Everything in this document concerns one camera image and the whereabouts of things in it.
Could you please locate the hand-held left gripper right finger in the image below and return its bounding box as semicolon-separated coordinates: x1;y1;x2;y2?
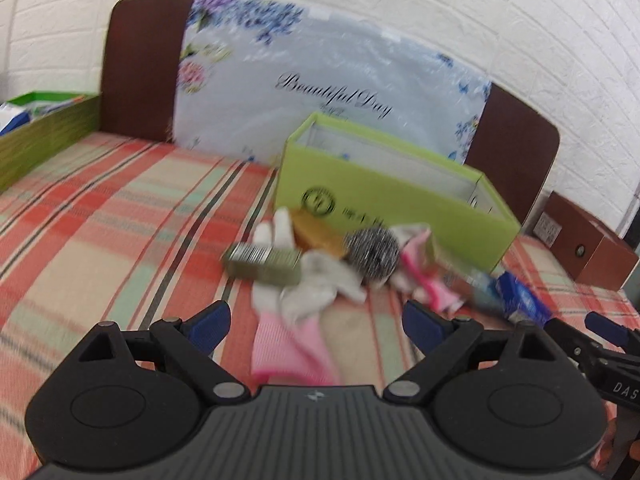
382;299;558;406

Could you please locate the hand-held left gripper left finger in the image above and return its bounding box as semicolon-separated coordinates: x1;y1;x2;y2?
75;299;251;406

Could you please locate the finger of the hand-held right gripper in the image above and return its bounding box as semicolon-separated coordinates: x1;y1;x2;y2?
584;311;640;356
544;319;603;376

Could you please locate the blue medicine box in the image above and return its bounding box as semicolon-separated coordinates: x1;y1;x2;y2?
470;270;553;322

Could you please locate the large light green box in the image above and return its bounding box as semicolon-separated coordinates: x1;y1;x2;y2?
274;112;522;273

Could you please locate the green tray box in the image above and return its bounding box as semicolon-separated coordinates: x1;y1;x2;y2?
0;91;101;193

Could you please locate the brown cardboard box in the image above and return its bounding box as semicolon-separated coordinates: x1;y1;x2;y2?
531;191;640;292

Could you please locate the olive box with barcode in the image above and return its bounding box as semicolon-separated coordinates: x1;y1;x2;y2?
221;241;304;285

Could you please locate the steel wool scrubber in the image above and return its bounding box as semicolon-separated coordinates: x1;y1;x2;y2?
344;229;402;288

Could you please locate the white glove with pink cuff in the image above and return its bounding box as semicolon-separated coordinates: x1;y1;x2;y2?
249;206;368;386

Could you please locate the red plaid blanket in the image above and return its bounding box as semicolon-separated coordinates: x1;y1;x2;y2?
0;132;640;480

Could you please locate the brown wooden headboard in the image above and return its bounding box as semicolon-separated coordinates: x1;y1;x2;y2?
100;0;561;226

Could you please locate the white blue packet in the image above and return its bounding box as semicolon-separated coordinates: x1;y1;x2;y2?
0;101;36;136

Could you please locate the floral plastic-wrapped mattress bag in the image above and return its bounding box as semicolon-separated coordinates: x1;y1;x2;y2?
167;0;493;166

